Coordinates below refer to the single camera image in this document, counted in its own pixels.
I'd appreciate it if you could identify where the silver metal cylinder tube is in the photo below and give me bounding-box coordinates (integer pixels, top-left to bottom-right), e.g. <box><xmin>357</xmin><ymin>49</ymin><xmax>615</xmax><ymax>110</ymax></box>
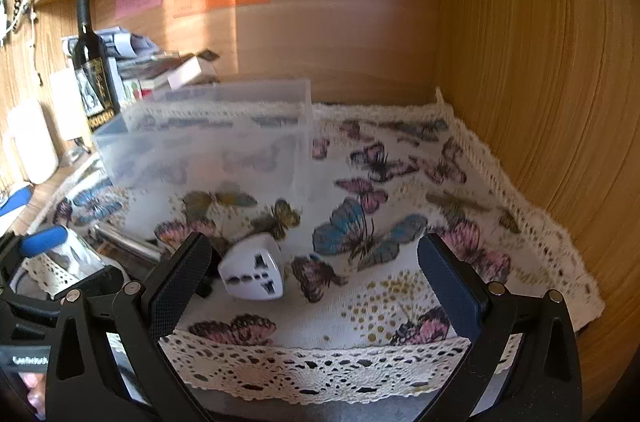
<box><xmin>89</xmin><ymin>222</ymin><xmax>163</xmax><ymax>264</ymax></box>

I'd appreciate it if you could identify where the white travel plug adapter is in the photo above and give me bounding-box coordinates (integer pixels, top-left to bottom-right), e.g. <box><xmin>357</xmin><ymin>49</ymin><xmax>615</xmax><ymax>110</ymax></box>
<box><xmin>218</xmin><ymin>234</ymin><xmax>284</xmax><ymax>301</ymax></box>

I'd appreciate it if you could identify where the person's hand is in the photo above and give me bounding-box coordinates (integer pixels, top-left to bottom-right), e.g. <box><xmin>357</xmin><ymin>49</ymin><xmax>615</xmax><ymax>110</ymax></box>
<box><xmin>20</xmin><ymin>372</ymin><xmax>47</xmax><ymax>421</ymax></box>

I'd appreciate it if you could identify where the white cylinder roll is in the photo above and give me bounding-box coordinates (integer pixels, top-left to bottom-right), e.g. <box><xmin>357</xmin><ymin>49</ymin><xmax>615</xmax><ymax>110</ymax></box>
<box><xmin>8</xmin><ymin>100</ymin><xmax>58</xmax><ymax>185</ymax></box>

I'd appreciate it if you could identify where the butterfly print lace cloth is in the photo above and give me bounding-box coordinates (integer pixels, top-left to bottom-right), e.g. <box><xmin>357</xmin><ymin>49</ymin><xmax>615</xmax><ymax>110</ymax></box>
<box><xmin>17</xmin><ymin>102</ymin><xmax>604</xmax><ymax>404</ymax></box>

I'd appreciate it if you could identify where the dark wine bottle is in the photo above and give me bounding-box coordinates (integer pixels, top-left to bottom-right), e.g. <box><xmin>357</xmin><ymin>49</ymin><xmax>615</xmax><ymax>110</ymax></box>
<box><xmin>73</xmin><ymin>0</ymin><xmax>119</xmax><ymax>132</ymax></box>

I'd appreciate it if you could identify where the clear plastic storage bin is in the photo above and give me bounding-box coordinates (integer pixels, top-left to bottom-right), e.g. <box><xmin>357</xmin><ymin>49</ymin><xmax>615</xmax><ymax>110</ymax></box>
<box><xmin>93</xmin><ymin>79</ymin><xmax>314</xmax><ymax>200</ymax></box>

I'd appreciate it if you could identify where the stack of books and papers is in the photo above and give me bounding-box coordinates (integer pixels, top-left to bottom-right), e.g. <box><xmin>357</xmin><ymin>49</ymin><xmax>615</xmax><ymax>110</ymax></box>
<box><xmin>60</xmin><ymin>26</ymin><xmax>222</xmax><ymax>104</ymax></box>

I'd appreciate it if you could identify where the small white cardboard box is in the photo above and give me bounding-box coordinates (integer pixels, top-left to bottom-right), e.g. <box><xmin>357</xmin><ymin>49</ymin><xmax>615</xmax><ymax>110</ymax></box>
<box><xmin>167</xmin><ymin>56</ymin><xmax>217</xmax><ymax>90</ymax></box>

